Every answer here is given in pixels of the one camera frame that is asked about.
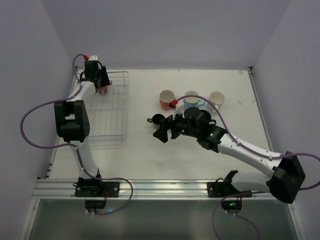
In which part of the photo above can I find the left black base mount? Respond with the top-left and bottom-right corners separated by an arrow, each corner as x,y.
73,177 -> 120,198

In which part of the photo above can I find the light blue mug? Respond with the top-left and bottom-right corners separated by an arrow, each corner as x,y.
183,90 -> 206,110

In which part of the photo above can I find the right round controller board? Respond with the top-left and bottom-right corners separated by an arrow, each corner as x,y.
220,200 -> 243,215

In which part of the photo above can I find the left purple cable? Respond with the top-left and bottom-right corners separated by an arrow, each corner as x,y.
19,53 -> 133,216

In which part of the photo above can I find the orange mug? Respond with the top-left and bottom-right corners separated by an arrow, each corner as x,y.
159,90 -> 176,111

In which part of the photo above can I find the dark green mug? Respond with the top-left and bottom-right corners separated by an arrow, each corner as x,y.
200,109 -> 217,125

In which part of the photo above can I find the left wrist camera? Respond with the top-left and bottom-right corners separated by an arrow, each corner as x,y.
88,55 -> 99,61

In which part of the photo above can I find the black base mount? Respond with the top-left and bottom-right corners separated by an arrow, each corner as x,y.
73,177 -> 120,198
206,177 -> 253,198

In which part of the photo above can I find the brown mug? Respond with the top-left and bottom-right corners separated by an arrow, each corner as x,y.
146,113 -> 165,126

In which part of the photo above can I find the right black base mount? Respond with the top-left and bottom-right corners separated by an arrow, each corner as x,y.
206,177 -> 253,198

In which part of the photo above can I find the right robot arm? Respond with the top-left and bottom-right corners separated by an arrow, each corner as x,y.
152,107 -> 306,204

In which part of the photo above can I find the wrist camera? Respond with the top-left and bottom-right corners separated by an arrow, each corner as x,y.
168,99 -> 184,119
88,55 -> 99,61

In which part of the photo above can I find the left black controller box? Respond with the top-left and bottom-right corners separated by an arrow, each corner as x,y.
84,200 -> 107,213

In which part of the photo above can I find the white mug gold rim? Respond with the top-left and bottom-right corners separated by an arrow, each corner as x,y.
209,91 -> 226,110

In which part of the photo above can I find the purple cable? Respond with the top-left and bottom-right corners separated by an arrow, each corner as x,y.
19,53 -> 133,216
168,94 -> 320,240

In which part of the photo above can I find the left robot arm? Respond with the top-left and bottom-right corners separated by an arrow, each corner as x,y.
54,55 -> 113,198

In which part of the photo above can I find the aluminium rail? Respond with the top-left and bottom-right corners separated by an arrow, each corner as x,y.
33,178 -> 296,201

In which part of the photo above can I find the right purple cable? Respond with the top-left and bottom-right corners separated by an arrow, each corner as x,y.
168,94 -> 320,240

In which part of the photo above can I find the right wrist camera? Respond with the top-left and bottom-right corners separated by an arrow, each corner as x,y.
168,99 -> 184,119

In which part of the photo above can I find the white wire dish rack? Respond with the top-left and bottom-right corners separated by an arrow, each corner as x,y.
85,71 -> 129,145

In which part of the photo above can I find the pink mug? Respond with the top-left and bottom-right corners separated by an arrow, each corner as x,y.
97,80 -> 113,95

